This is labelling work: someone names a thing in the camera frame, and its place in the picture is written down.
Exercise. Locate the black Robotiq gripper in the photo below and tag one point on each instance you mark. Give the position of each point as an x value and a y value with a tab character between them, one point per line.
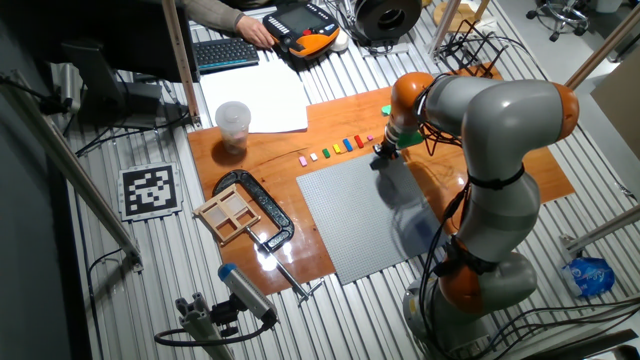
389	145

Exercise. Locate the forearm in grey sleeve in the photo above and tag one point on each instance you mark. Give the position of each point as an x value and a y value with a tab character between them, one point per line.
210	12

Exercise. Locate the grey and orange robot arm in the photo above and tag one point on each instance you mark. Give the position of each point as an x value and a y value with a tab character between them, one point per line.
500	130

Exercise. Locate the long red Lego brick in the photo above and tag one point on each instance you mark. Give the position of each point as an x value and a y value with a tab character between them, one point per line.
359	141

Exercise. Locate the long blue Lego brick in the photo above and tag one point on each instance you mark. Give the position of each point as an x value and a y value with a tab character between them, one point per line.
347	145

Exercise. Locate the yellow Lego brick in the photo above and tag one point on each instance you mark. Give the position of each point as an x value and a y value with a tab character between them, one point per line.
337	148

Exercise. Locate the dark green Lego brick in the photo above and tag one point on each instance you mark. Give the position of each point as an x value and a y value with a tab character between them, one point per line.
326	153

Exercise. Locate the grey Lego baseplate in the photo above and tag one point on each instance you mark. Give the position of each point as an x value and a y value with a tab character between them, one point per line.
350	220

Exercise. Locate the light pink Lego brick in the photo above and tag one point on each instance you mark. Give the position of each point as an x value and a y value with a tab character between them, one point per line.
303	161

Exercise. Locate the person's bare hand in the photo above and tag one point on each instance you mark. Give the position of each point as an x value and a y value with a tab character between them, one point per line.
256	32

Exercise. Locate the glossy wooden work board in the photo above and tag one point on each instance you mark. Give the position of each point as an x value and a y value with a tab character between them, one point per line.
340	115

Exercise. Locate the white computer mouse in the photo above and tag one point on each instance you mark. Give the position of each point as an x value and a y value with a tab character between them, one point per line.
341	42

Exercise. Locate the black round spool device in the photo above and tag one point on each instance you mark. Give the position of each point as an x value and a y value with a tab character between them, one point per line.
387	20

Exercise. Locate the white printed paper sheet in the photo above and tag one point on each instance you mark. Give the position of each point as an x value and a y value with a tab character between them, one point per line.
260	100

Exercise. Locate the orange and black teach pendant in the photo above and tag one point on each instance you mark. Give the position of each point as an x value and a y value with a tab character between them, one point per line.
305	30

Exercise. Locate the black metal C-clamp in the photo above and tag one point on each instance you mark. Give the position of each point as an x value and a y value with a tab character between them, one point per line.
235	175

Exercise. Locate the clear plastic lidded cup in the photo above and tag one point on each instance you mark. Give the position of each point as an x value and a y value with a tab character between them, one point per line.
233	127

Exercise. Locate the wooden divided tray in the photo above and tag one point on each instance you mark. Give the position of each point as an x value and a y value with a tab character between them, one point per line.
227	215

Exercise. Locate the black computer keyboard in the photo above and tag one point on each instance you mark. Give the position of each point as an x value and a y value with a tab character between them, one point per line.
225	54

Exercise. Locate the black wheeled office stool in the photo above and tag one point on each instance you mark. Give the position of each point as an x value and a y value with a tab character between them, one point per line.
560	15

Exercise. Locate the black white fiducial marker plate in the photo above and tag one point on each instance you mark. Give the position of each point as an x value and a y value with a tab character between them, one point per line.
150	190

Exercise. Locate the blue plastic bag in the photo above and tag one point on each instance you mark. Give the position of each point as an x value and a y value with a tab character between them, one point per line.
589	277

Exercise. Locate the brown cardboard panel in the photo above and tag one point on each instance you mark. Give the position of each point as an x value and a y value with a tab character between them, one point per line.
620	100

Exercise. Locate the black computer monitor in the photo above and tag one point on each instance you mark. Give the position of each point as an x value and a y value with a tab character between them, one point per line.
125	40

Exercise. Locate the grey camera with blue cap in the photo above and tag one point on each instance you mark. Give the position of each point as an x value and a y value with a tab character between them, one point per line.
247	292

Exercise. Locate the brown upright frame post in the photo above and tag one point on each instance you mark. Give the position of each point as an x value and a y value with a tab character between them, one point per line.
180	60

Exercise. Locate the short aluminium frame beam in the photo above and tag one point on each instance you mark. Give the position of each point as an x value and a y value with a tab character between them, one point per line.
605	227

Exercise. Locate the slanted aluminium frame post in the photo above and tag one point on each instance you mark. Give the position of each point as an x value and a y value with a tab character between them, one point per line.
600	50

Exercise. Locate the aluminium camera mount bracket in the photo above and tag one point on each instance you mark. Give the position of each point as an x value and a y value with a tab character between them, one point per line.
200	320

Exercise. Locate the long slanted aluminium frame beam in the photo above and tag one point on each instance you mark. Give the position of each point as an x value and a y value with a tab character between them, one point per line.
65	160

